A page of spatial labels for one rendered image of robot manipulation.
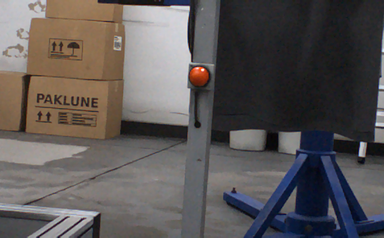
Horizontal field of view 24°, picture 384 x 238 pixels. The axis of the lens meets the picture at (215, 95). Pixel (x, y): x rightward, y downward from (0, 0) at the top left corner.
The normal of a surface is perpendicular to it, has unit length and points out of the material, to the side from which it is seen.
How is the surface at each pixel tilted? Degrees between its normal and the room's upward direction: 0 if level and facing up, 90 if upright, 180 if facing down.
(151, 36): 90
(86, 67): 92
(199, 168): 87
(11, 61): 90
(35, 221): 0
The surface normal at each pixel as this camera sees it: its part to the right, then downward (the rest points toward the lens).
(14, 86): -0.11, 0.01
